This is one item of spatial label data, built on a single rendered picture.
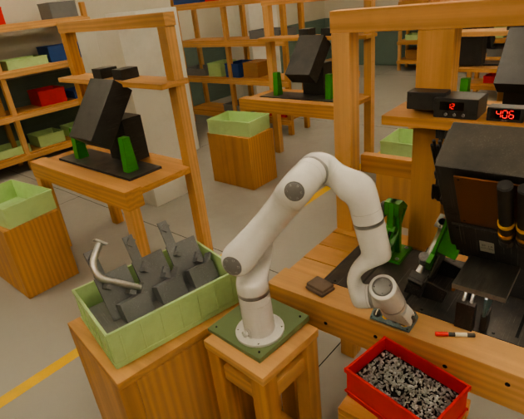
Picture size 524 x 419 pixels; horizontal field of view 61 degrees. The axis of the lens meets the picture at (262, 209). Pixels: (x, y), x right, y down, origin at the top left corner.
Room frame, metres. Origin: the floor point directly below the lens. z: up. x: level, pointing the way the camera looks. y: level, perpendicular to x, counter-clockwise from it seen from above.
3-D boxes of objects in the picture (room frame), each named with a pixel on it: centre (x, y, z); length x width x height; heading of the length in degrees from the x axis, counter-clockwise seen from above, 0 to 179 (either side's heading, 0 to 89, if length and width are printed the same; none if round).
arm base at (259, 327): (1.36, 0.06, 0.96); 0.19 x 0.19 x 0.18
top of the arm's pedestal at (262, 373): (1.36, 0.06, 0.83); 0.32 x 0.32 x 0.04; 44
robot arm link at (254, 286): (1.39, 0.05, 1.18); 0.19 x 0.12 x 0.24; 151
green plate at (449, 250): (1.40, -0.68, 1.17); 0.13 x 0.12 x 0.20; 49
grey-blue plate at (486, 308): (1.22, -0.74, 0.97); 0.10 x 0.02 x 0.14; 139
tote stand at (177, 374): (1.66, 0.51, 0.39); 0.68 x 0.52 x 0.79; 129
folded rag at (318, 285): (1.54, -0.21, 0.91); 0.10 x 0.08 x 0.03; 36
